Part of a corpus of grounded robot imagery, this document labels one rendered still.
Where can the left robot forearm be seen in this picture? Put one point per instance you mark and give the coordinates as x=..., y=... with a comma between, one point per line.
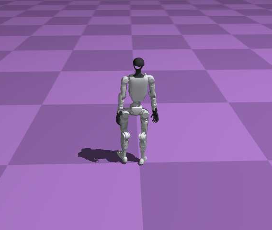
x=120, y=104

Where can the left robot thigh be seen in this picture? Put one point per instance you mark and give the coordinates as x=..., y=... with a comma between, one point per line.
x=124, y=122

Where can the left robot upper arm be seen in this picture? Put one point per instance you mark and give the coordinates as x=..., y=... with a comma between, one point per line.
x=124, y=81

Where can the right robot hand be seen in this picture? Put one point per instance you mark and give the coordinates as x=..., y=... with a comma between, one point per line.
x=155, y=116

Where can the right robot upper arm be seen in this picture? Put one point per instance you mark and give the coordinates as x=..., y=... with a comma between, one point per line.
x=151, y=85

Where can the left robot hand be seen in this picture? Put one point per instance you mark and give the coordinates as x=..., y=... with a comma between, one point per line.
x=118, y=118

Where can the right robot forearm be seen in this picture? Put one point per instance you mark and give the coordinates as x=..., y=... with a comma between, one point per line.
x=153, y=102

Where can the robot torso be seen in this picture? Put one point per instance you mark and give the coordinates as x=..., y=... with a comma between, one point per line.
x=137, y=90

